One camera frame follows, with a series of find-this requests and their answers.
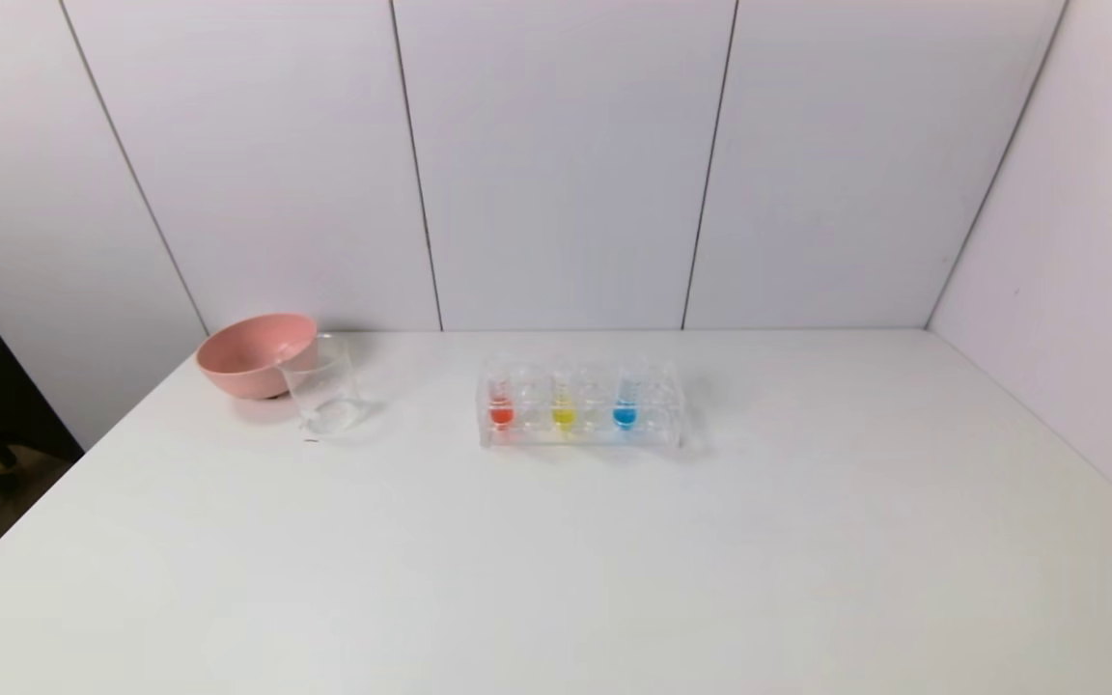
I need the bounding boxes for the clear glass beaker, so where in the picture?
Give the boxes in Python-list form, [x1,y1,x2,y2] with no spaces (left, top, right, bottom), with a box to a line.
[277,333,367,436]

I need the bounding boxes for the test tube with red pigment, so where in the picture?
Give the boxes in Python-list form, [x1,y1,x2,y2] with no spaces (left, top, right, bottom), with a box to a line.
[486,354,517,431]

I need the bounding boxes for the pink bowl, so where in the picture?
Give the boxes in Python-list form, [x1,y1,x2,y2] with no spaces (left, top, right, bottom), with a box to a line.
[195,312,320,401]

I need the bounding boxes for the clear acrylic test tube rack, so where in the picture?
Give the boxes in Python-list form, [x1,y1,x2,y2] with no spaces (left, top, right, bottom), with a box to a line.
[476,356,704,456]

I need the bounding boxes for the test tube with yellow pigment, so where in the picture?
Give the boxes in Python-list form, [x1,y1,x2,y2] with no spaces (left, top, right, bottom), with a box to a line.
[550,358,580,434]

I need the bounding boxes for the test tube with blue pigment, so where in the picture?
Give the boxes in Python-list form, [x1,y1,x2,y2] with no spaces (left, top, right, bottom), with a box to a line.
[613,354,650,431]

